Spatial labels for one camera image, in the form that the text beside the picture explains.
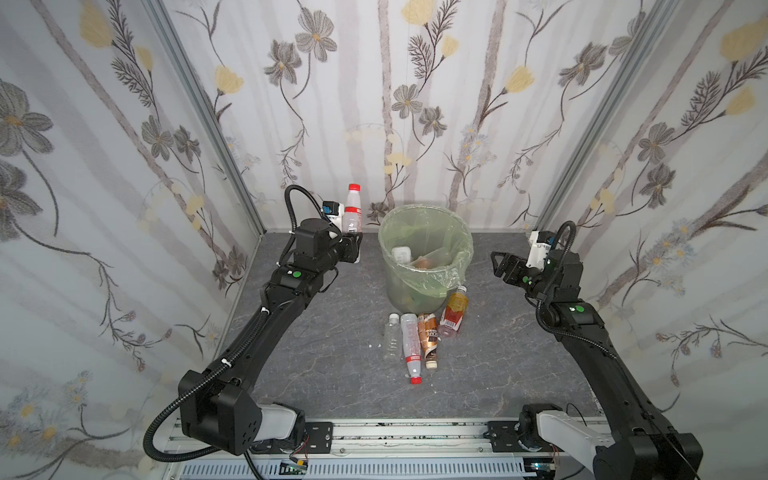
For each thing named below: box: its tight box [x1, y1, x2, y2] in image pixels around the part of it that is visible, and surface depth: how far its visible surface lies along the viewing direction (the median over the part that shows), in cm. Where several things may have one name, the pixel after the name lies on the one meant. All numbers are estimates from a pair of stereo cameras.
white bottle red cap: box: [343, 183, 363, 233], surface depth 76 cm
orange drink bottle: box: [438, 285, 469, 339], surface depth 93 cm
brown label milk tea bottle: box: [418, 313, 438, 369], surface depth 89 cm
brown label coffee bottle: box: [416, 258, 433, 269], surface depth 96 cm
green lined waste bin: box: [378, 204, 474, 315], surface depth 91 cm
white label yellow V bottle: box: [391, 246, 412, 264], surface depth 95 cm
